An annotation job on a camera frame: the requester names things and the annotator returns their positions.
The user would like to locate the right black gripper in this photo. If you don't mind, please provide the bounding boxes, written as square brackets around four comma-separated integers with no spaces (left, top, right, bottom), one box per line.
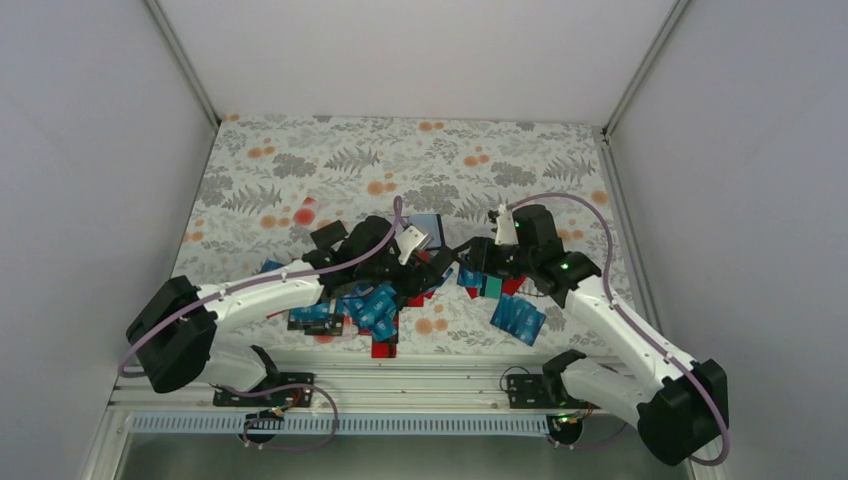
[451,236,536,279]

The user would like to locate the black leather card holder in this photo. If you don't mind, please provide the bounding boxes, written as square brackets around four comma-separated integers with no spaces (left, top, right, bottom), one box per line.
[407,213,444,250]

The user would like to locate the black card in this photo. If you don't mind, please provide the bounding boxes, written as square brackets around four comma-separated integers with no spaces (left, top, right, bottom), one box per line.
[310,220,348,250]

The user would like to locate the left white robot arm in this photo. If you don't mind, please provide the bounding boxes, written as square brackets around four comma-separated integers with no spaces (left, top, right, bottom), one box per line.
[126,215,454,405]

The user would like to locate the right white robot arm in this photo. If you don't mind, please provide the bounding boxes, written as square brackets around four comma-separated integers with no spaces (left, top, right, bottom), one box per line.
[466,204,729,466]

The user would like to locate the teal card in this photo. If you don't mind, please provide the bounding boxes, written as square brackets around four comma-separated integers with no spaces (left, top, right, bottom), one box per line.
[479,275,503,299]

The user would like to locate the blue VIP card stack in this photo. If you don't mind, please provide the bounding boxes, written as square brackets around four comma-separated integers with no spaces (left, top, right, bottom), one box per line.
[490,294,546,347]

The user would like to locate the red card bottom centre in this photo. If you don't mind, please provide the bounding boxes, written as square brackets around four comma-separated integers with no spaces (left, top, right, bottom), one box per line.
[371,339,397,359]

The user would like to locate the blue VIP card lower left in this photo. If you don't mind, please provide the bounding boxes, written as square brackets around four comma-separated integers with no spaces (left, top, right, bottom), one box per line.
[289,302,334,323]

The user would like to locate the floral table mat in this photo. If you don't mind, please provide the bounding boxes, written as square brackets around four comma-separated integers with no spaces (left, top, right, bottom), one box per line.
[150,113,647,359]

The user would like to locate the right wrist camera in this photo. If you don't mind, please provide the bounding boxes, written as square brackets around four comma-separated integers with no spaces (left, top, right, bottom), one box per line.
[488,204,519,246]

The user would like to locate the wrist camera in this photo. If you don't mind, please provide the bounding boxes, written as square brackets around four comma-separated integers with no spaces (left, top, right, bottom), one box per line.
[395,224,430,265]
[488,204,519,246]

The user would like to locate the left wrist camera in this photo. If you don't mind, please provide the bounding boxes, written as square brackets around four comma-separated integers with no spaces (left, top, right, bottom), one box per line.
[395,224,430,265]

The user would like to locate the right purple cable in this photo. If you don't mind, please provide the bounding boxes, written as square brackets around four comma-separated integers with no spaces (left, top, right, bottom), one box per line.
[506,192,732,468]

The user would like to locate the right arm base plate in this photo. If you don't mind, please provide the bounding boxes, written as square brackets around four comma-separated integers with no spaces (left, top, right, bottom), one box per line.
[505,373,588,410]

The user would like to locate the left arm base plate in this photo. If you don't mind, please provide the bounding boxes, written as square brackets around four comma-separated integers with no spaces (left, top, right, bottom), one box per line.
[212,372,315,409]

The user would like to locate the grey perforated cable duct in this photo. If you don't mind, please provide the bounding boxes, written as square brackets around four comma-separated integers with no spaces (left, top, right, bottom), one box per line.
[128,412,549,437]

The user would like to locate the aluminium rail frame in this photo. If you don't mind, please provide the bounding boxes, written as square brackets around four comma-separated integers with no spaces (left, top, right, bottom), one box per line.
[109,334,705,415]

